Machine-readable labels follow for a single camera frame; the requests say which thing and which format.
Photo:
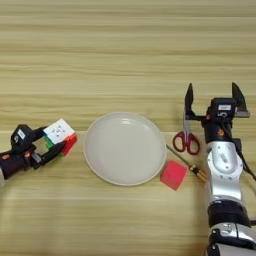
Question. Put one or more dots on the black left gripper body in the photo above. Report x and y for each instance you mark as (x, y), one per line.
(20, 160)

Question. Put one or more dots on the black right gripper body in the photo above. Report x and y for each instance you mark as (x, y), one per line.
(220, 130)

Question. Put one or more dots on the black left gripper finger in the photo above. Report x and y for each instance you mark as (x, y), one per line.
(50, 155)
(38, 132)

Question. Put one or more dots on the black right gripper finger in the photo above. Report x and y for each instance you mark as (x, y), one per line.
(189, 103)
(240, 103)

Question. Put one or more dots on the multicoloured puzzle cube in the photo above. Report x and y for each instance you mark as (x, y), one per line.
(60, 131)

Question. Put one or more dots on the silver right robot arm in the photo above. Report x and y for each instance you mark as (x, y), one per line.
(223, 173)

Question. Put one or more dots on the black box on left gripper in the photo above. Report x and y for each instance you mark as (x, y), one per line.
(20, 135)

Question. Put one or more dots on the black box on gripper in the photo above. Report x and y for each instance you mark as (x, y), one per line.
(222, 108)
(20, 135)

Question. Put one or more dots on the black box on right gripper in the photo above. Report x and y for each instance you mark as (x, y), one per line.
(222, 108)

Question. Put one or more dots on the red foam cube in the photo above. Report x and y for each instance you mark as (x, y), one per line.
(173, 175)

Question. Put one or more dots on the round beige plate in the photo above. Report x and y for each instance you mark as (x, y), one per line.
(125, 148)

